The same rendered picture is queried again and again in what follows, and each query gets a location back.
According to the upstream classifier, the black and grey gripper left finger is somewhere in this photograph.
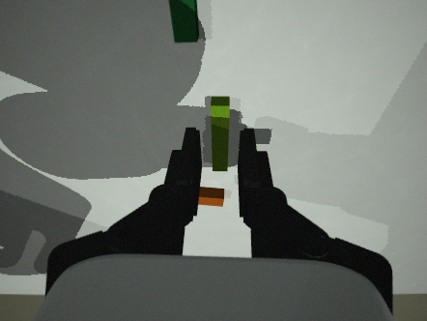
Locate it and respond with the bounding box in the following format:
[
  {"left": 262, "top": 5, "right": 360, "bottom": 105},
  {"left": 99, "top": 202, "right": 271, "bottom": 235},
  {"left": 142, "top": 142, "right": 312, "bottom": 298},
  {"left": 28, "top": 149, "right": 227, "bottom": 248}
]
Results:
[{"left": 45, "top": 128, "right": 202, "bottom": 296}]

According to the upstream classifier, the lime green rod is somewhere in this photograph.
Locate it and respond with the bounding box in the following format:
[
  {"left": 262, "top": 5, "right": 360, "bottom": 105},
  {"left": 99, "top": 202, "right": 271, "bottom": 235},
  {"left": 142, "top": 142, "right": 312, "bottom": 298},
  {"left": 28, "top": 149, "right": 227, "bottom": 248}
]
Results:
[{"left": 211, "top": 96, "right": 230, "bottom": 171}]

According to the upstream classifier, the orange rod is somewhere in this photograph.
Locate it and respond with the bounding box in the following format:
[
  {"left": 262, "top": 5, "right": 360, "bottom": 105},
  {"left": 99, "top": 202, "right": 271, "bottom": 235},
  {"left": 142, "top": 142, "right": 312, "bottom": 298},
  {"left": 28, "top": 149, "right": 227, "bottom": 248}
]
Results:
[{"left": 198, "top": 187, "right": 224, "bottom": 207}]

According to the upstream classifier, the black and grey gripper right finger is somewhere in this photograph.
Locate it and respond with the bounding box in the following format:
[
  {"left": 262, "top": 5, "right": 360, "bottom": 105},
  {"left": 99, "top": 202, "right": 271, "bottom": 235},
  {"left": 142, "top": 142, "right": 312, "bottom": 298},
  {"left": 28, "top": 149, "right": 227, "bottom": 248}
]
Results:
[{"left": 238, "top": 128, "right": 393, "bottom": 316}]

